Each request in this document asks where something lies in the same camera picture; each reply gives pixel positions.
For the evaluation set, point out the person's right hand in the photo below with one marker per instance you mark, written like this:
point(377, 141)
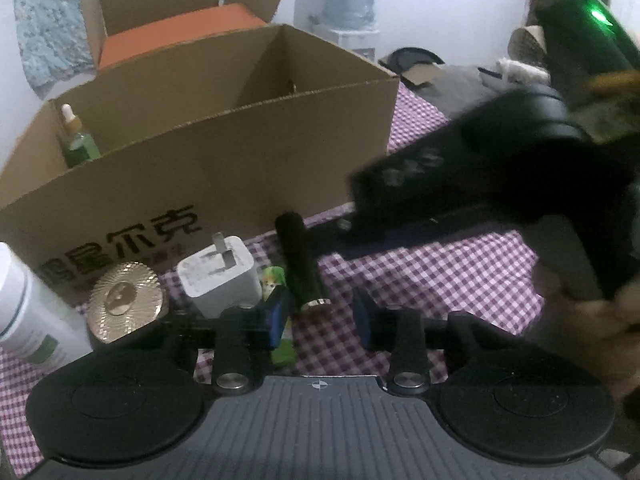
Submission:
point(600, 340)

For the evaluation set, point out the white plastic bottle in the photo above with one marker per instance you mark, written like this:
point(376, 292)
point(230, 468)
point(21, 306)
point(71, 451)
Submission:
point(30, 310)

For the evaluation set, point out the small green printed tube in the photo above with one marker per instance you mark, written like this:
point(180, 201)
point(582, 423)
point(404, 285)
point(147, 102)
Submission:
point(273, 280)

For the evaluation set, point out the black round object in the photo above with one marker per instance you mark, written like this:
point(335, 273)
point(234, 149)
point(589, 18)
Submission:
point(412, 56)

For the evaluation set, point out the orange box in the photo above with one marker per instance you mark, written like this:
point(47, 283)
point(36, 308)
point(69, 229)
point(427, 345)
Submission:
point(175, 32)

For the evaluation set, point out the white charger plug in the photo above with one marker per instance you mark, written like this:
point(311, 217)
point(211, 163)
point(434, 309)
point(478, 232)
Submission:
point(220, 275)

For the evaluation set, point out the white crumpled cloth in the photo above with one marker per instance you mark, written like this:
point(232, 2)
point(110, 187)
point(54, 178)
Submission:
point(520, 72)

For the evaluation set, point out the large cardboard box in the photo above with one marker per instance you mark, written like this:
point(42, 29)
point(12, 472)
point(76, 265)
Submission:
point(225, 160)

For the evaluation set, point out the dark grey mat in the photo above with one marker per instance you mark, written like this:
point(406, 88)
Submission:
point(460, 90)

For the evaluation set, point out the blue floral cloth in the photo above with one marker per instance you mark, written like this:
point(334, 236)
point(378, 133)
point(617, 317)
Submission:
point(45, 35)

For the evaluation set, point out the wicker basket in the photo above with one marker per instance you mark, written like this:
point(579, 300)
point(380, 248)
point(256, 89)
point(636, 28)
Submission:
point(525, 45)

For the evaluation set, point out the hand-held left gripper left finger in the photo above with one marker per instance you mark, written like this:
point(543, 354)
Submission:
point(278, 320)

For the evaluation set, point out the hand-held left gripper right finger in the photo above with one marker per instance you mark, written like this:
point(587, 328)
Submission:
point(365, 319)

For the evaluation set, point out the black lipstick tube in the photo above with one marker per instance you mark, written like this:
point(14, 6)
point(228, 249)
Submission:
point(300, 260)

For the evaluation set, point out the flat cardboard piece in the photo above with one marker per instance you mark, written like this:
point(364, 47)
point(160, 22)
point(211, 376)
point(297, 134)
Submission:
point(425, 77)

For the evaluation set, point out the cardboard box with raised flaps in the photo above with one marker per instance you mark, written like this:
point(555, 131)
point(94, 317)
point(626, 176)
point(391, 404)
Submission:
point(125, 10)

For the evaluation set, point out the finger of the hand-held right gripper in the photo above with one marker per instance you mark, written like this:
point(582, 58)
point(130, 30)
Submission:
point(340, 240)

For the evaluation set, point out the green dropper bottle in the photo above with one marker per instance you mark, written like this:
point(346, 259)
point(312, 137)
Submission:
point(80, 147)

